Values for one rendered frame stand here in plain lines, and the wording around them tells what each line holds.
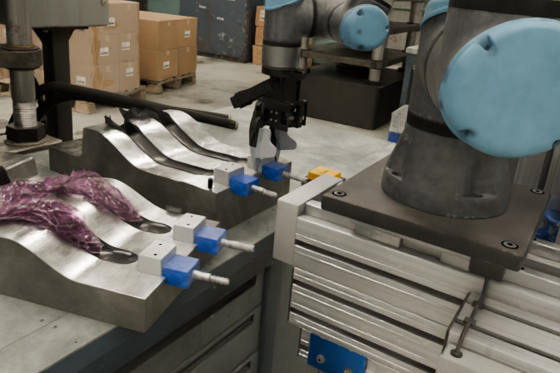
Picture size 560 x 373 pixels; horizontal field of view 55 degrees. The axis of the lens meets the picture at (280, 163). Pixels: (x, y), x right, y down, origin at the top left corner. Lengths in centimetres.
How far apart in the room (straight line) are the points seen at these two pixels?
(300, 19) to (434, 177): 51
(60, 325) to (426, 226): 51
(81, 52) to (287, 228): 438
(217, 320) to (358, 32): 62
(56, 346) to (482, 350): 52
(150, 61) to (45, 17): 403
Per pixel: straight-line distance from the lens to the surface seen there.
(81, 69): 503
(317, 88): 515
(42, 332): 82
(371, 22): 92
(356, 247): 69
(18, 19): 156
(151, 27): 569
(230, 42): 814
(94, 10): 185
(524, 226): 65
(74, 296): 82
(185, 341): 107
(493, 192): 64
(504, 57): 45
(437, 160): 62
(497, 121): 47
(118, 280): 80
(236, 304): 117
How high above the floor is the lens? 127
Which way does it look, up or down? 19 degrees down
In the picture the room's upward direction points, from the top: 5 degrees clockwise
